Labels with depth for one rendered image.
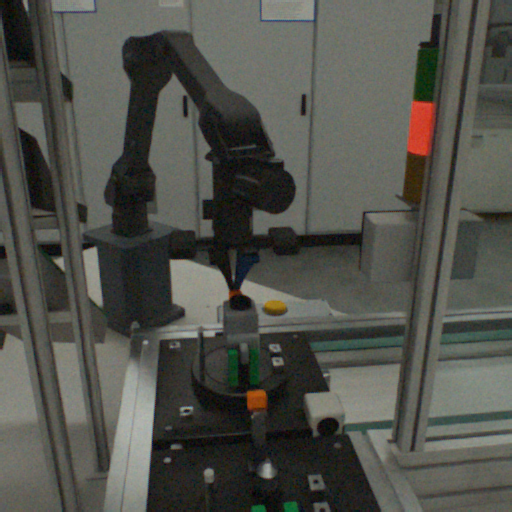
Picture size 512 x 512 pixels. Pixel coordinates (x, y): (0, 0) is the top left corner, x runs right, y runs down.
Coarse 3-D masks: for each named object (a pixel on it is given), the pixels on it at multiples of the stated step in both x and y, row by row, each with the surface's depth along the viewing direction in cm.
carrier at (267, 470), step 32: (192, 448) 62; (224, 448) 62; (288, 448) 62; (320, 448) 62; (352, 448) 62; (160, 480) 57; (192, 480) 57; (224, 480) 54; (256, 480) 49; (288, 480) 54; (320, 480) 52; (352, 480) 57
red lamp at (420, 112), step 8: (416, 104) 51; (424, 104) 51; (416, 112) 52; (424, 112) 51; (416, 120) 52; (424, 120) 51; (416, 128) 52; (424, 128) 51; (416, 136) 52; (424, 136) 51; (408, 144) 54; (416, 144) 52; (424, 144) 52; (416, 152) 53; (424, 152) 52
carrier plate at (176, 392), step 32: (160, 352) 81; (192, 352) 81; (288, 352) 81; (160, 384) 73; (288, 384) 73; (320, 384) 73; (160, 416) 67; (224, 416) 67; (288, 416) 67; (160, 448) 63
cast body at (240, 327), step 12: (228, 300) 72; (240, 300) 70; (252, 300) 72; (228, 312) 69; (240, 312) 69; (252, 312) 69; (228, 324) 69; (240, 324) 69; (252, 324) 69; (228, 336) 69; (240, 336) 69; (252, 336) 69; (228, 348) 69; (240, 348) 68; (252, 348) 70; (240, 360) 69
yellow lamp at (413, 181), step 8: (408, 152) 54; (408, 160) 54; (416, 160) 53; (424, 160) 52; (408, 168) 54; (416, 168) 53; (424, 168) 52; (408, 176) 54; (416, 176) 53; (408, 184) 54; (416, 184) 53; (408, 192) 54; (416, 192) 54; (416, 200) 54
